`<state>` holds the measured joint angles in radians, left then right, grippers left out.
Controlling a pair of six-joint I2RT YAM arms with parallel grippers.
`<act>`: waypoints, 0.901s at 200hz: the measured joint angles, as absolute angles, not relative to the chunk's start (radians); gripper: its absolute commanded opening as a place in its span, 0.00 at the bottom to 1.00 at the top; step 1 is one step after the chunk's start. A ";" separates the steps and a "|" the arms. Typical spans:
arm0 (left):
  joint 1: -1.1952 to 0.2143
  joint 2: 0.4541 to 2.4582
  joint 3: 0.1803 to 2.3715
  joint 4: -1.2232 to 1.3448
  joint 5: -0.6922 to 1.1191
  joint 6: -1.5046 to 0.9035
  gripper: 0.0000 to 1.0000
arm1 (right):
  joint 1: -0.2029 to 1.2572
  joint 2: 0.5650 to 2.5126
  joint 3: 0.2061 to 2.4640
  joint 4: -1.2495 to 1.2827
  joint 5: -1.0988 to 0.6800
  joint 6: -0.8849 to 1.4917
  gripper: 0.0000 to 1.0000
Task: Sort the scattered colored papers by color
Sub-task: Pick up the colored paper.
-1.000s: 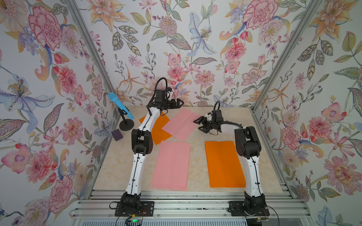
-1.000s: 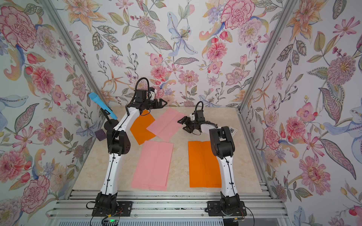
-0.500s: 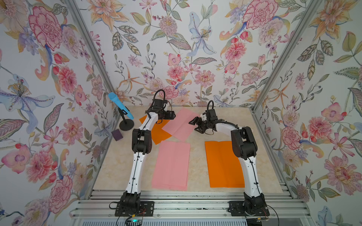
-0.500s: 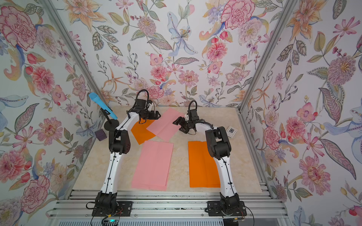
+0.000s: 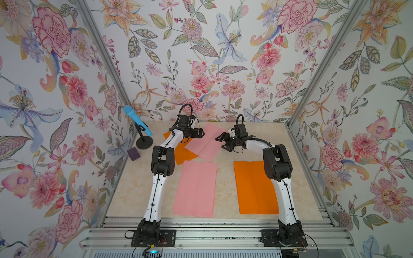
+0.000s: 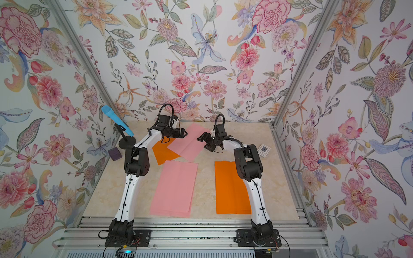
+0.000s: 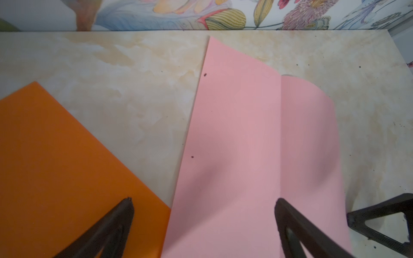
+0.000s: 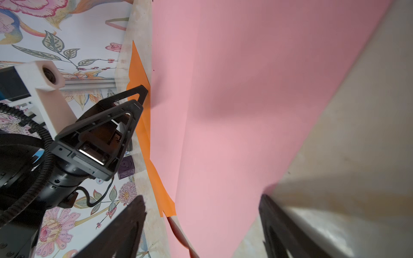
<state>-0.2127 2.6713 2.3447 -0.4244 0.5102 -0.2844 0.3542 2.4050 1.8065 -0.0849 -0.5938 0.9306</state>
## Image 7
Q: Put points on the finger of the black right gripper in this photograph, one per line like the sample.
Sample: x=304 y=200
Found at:
x=403 y=203

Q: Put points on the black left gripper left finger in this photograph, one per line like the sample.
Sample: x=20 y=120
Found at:
x=105 y=239

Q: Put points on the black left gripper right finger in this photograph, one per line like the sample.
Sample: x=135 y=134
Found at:
x=298 y=234

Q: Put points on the orange paper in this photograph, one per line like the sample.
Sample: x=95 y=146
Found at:
x=58 y=180

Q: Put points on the pink paper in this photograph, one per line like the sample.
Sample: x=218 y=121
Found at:
x=255 y=136

